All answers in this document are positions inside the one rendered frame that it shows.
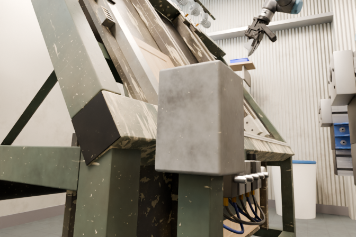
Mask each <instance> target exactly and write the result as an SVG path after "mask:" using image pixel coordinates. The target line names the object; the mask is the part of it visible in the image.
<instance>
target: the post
mask: <svg viewBox="0 0 356 237"><path fill-rule="evenodd" d="M177 237H224V217H223V176H206V175H192V174H179V192H178V212H177Z"/></svg>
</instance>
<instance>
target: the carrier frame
mask: <svg viewBox="0 0 356 237"><path fill-rule="evenodd" d="M140 160H141V150H140V149H122V148H111V149H109V150H108V151H107V152H105V153H104V154H103V155H101V156H100V157H99V158H98V159H97V160H96V161H94V162H93V163H92V164H91V165H90V166H87V165H86V163H85V160H84V157H83V154H82V151H81V148H80V146H79V143H78V139H77V136H76V133H73V135H72V144H71V147H66V146H32V145H0V200H7V199H16V198H24V197H33V196H41V195H50V194H59V193H66V201H65V211H64V221H63V232H62V236H60V237H177V212H178V192H179V174H177V173H170V172H158V171H156V170H155V165H149V166H141V165H140ZM267 166H278V167H280V176H281V201H282V227H283V228H280V227H273V226H269V213H268V180H267V178H264V179H261V188H260V208H261V210H262V211H263V213H264V215H265V222H264V223H263V224H261V225H259V226H258V227H256V228H255V229H254V230H253V231H252V232H250V233H249V234H248V235H247V236H245V237H251V236H252V235H254V236H260V237H296V220H295V199H294V187H293V166H292V157H289V158H287V159H286V160H284V161H261V167H265V169H266V172H267Z"/></svg>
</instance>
